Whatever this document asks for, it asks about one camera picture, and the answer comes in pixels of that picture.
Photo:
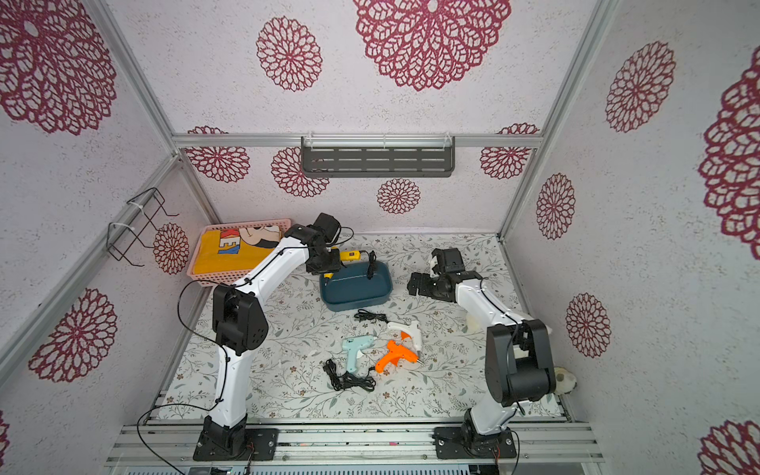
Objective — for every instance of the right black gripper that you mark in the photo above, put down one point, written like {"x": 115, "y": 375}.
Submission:
{"x": 424, "y": 284}

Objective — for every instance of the grey wall shelf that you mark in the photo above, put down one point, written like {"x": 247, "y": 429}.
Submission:
{"x": 378, "y": 157}

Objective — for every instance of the pink plastic basket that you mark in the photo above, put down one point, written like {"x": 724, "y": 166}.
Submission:
{"x": 232, "y": 276}

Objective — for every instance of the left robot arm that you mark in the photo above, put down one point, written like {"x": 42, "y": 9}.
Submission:
{"x": 240, "y": 327}

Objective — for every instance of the black wire wall rack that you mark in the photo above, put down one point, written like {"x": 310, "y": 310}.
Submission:
{"x": 122, "y": 237}

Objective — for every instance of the orange glue gun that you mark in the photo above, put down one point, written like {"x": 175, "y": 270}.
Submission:
{"x": 396, "y": 352}

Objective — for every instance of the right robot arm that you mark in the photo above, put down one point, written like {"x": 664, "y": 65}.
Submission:
{"x": 485, "y": 432}

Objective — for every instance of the dark teal storage box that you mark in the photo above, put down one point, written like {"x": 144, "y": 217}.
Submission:
{"x": 352, "y": 289}

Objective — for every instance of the yellow glue gun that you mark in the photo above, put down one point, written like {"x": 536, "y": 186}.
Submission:
{"x": 351, "y": 256}

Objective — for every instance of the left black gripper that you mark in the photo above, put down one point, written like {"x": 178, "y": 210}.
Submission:
{"x": 313, "y": 269}

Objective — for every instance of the yellow printed cloth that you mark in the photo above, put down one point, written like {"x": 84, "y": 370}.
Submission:
{"x": 235, "y": 249}

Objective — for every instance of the white glue gun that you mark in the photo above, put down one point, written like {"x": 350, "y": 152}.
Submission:
{"x": 411, "y": 330}

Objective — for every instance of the mint green glue gun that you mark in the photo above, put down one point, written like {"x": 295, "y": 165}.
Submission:
{"x": 353, "y": 347}

